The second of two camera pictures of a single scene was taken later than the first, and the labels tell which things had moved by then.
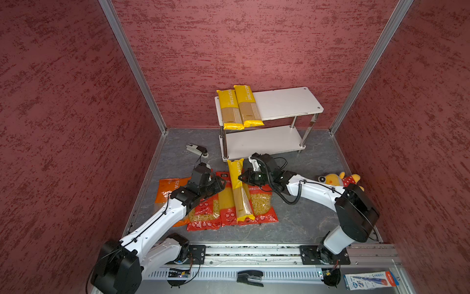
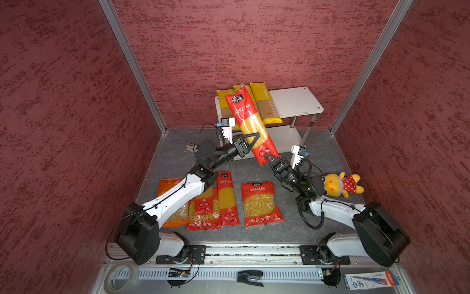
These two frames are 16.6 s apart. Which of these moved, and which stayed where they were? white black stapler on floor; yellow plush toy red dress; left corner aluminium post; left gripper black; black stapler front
Moved: left gripper black
Stayed: yellow plush toy red dress; white black stapler on floor; left corner aluminium post; black stapler front
